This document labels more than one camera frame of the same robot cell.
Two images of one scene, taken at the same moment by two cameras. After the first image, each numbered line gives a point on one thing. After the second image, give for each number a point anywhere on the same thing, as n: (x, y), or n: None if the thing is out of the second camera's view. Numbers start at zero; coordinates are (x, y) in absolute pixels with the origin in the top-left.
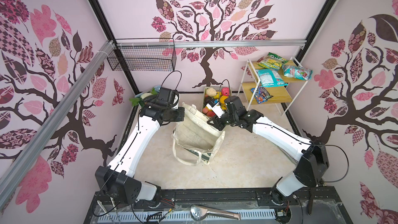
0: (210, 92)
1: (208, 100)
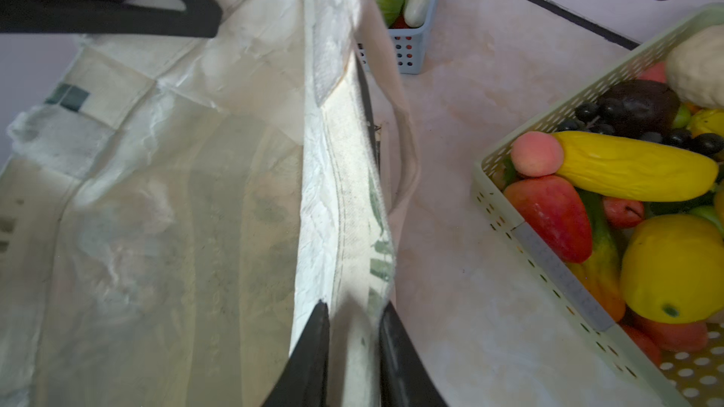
0: (695, 64)
1: (649, 105)
